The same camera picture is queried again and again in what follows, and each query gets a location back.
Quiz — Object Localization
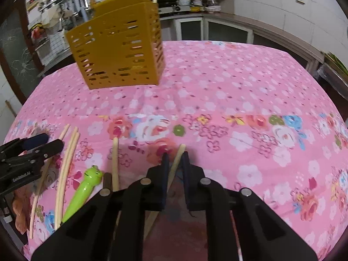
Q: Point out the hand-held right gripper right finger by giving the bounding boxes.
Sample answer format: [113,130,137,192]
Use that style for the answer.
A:
[181,152,318,261]

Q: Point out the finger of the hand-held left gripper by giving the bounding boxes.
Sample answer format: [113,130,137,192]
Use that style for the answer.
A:
[0,133,50,156]
[15,139,65,169]

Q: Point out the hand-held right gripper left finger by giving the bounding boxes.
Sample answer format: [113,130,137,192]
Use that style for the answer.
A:
[31,153,170,261]

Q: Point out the green frog handle utensil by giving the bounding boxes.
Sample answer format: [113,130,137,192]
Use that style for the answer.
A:
[62,165,104,225]

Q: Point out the yellow slotted utensil holder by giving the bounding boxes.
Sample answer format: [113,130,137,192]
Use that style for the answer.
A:
[64,0,166,90]

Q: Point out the brown frosted glass door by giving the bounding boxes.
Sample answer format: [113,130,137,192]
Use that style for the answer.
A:
[0,0,44,97]

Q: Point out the pink floral tablecloth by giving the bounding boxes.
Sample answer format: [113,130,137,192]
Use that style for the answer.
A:
[11,40,348,261]

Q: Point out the steel gas stove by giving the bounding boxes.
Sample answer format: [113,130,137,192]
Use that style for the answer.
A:
[158,4,191,16]

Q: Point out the green vegetables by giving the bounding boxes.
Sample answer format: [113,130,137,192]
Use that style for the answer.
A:
[324,52,348,74]

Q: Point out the glass door base cabinets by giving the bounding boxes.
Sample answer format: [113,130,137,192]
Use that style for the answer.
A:
[174,16,254,44]

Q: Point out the brown kitchen countertop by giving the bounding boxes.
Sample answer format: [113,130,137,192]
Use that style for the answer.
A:
[160,12,325,62]

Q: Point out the stack of bowls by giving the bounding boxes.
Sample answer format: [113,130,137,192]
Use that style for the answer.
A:
[190,0,223,13]

